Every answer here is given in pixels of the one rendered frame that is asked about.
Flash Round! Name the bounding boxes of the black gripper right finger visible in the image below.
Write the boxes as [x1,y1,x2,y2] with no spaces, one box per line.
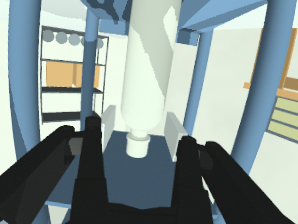
[164,112,295,224]

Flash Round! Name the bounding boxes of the white plastic bottle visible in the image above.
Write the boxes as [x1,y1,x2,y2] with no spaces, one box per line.
[120,0,182,158]

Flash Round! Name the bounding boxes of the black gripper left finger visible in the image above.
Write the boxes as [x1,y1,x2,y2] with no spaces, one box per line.
[0,104,116,224]

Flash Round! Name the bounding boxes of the blue metal shelving unit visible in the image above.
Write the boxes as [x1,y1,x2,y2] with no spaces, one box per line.
[8,0,297,224]

